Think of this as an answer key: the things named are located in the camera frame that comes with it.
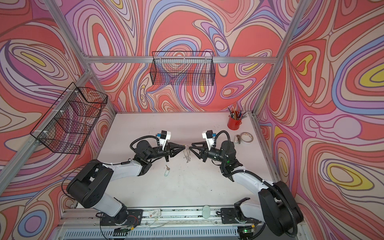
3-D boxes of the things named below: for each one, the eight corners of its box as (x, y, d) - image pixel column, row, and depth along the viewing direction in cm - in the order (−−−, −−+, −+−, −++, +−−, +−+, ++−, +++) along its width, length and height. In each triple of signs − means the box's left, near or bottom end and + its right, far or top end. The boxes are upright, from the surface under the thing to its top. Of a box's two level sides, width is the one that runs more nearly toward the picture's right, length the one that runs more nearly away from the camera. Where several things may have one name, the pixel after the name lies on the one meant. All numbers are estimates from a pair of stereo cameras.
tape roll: (242, 142, 105) (243, 140, 103) (240, 134, 109) (241, 132, 107) (252, 142, 105) (254, 140, 103) (250, 134, 109) (251, 132, 107)
